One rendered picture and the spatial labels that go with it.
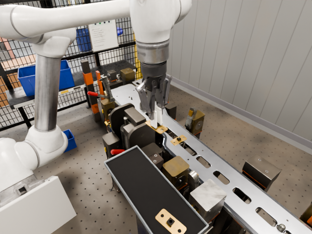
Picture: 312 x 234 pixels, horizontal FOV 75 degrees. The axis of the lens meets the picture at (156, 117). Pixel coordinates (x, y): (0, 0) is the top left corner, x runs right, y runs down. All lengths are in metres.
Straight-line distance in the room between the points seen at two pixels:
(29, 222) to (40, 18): 0.79
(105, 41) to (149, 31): 1.24
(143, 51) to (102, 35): 1.19
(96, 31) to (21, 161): 1.04
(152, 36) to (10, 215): 0.83
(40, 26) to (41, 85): 0.35
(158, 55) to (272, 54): 2.19
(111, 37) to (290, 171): 1.56
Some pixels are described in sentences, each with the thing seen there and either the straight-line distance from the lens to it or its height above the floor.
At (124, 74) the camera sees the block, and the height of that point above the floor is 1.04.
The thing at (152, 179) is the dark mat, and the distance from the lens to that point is 0.70.
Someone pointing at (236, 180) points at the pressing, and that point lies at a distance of 0.95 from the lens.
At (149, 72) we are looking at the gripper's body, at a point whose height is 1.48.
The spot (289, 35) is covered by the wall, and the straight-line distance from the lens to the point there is 2.58.
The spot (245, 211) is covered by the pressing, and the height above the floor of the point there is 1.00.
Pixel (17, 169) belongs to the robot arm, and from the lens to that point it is 1.11.
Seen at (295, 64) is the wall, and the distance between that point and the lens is 2.62.
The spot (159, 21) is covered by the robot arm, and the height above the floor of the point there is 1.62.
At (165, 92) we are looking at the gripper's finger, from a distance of 0.67.
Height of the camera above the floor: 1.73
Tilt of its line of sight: 38 degrees down
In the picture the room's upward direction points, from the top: straight up
